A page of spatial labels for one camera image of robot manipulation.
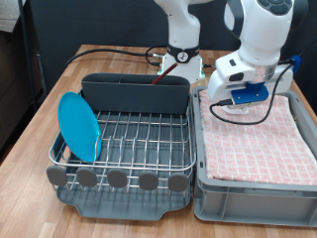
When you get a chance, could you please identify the dark gray utensil holder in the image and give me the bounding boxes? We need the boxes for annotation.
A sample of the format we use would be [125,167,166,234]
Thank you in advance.
[81,72,191,116]

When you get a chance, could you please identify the metal wire dish rack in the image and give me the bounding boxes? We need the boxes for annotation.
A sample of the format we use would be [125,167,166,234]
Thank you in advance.
[46,88,198,200]

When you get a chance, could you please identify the black metal pole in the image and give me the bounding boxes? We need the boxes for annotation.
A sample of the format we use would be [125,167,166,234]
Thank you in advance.
[18,0,40,113]

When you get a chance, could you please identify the black power cable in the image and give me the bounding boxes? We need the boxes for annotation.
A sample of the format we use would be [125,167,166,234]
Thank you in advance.
[63,45,168,69]

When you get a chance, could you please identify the gray plastic crate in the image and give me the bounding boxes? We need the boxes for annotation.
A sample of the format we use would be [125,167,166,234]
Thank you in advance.
[191,85,317,228]

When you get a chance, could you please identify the dark cabinet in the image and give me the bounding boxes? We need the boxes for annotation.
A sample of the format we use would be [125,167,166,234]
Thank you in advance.
[0,29,45,152]

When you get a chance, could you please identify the black camera cable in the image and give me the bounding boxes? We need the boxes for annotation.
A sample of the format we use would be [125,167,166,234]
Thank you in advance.
[209,59,295,126]

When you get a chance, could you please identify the blue plastic plate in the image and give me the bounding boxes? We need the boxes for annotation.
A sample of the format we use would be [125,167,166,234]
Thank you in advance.
[56,91,103,164]

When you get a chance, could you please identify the blue cable clip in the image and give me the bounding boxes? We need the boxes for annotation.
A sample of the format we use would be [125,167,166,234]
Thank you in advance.
[288,55,302,75]

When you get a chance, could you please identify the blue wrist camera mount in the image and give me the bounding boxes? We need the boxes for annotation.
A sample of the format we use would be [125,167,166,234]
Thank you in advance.
[230,82,270,107]

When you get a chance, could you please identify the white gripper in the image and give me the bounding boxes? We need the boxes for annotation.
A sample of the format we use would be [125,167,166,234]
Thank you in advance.
[207,64,294,104]

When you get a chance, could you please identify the pink checked cloth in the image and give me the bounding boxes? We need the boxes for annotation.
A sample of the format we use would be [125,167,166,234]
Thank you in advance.
[197,88,317,186]

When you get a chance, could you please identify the gray plastic drain tray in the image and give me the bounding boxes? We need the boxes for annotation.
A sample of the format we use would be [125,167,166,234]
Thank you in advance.
[49,88,196,222]

